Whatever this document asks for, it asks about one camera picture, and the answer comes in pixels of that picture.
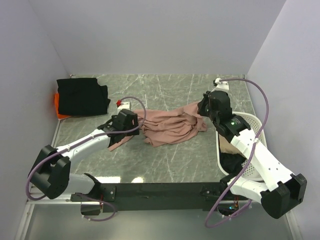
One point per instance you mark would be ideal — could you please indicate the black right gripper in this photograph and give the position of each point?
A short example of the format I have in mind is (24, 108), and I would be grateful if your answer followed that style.
(201, 104)

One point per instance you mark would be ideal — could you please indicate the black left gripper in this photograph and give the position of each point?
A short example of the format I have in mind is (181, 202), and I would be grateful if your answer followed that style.
(135, 122)

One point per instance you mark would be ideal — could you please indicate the pink printed t-shirt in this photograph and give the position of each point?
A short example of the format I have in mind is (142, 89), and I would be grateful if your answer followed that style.
(171, 127)

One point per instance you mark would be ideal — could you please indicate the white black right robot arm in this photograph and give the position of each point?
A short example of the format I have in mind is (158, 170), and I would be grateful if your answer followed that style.
(279, 190)

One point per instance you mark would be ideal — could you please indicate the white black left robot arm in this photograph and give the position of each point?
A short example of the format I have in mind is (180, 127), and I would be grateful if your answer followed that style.
(51, 172)

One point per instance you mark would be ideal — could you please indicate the beige garment in basket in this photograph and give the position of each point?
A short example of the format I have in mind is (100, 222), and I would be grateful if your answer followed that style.
(226, 147)

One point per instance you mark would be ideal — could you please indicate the white plastic laundry basket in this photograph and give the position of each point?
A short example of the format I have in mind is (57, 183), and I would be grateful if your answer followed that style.
(250, 172)

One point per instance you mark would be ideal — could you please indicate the folded black t-shirt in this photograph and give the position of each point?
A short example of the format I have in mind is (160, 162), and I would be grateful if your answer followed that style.
(82, 97)

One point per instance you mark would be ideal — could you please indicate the black garment in basket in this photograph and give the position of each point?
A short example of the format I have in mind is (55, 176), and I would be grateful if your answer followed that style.
(231, 163)

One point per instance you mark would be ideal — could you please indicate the folded orange t-shirt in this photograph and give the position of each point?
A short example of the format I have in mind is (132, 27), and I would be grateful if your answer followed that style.
(56, 104)

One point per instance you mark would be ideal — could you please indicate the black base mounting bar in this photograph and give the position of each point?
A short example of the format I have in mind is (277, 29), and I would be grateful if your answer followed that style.
(159, 196)

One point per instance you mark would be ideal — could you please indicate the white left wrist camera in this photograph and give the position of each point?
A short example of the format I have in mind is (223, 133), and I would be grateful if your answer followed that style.
(123, 105)

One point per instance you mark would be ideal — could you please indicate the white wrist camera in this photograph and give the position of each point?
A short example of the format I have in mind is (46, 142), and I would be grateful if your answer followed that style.
(123, 105)
(220, 85)

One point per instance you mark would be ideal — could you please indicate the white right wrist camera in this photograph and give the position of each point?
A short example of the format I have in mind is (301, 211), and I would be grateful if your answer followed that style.
(220, 85)

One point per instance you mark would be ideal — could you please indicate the aluminium frame rail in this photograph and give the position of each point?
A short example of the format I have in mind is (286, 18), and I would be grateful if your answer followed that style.
(61, 220)

